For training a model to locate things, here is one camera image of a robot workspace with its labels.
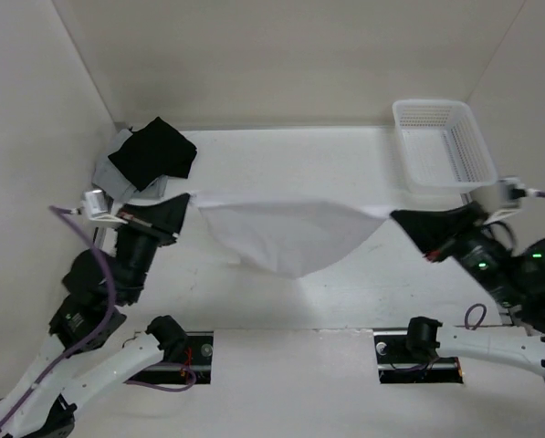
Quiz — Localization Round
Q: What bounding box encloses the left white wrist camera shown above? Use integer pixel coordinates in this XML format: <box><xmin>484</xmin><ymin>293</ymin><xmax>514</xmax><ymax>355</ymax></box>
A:
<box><xmin>82</xmin><ymin>189</ymin><xmax>122</xmax><ymax>228</ymax></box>

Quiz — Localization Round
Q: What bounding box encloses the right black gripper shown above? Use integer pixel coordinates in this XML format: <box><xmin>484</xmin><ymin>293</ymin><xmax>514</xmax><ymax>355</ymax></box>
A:
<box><xmin>390</xmin><ymin>197</ymin><xmax>528</xmax><ymax>305</ymax></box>

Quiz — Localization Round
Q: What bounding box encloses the left metal table rail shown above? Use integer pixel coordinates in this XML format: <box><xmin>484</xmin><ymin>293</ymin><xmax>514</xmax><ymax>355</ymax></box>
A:
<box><xmin>91</xmin><ymin>195</ymin><xmax>114</xmax><ymax>250</ymax></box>

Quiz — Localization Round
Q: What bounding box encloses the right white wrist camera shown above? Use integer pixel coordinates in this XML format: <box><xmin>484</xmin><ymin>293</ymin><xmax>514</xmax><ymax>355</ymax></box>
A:
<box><xmin>497</xmin><ymin>176</ymin><xmax>530</xmax><ymax>212</ymax></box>

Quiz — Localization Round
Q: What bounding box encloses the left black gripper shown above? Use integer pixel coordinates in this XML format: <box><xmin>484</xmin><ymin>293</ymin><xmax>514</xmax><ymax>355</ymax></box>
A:
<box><xmin>115</xmin><ymin>193</ymin><xmax>194</xmax><ymax>304</ymax></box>

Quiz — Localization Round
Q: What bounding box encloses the white tank top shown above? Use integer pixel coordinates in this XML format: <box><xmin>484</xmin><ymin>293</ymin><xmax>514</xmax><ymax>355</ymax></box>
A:
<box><xmin>192</xmin><ymin>191</ymin><xmax>393</xmax><ymax>278</ymax></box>

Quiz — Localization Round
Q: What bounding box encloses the folded grey tank top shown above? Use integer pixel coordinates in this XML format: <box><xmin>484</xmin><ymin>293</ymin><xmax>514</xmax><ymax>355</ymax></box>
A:
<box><xmin>91</xmin><ymin>129</ymin><xmax>168</xmax><ymax>203</ymax></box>

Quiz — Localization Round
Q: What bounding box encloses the folded black tank top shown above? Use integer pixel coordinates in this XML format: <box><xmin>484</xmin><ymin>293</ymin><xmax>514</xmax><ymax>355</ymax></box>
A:
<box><xmin>109</xmin><ymin>117</ymin><xmax>197</xmax><ymax>191</ymax></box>

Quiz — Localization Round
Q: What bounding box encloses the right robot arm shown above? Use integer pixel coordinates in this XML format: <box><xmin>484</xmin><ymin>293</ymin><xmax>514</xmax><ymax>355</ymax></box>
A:
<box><xmin>390</xmin><ymin>202</ymin><xmax>545</xmax><ymax>378</ymax></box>

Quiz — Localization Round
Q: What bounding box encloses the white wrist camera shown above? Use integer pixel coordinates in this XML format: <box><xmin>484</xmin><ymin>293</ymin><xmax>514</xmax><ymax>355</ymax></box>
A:
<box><xmin>497</xmin><ymin>176</ymin><xmax>530</xmax><ymax>212</ymax></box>
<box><xmin>82</xmin><ymin>189</ymin><xmax>122</xmax><ymax>228</ymax></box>

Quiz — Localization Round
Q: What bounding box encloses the white plastic basket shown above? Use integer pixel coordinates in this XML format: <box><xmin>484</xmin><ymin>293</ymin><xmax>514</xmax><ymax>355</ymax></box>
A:
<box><xmin>392</xmin><ymin>99</ymin><xmax>498</xmax><ymax>195</ymax></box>

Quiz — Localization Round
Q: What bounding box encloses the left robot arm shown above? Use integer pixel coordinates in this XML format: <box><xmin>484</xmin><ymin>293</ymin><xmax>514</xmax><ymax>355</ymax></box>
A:
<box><xmin>0</xmin><ymin>191</ymin><xmax>192</xmax><ymax>437</ymax></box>

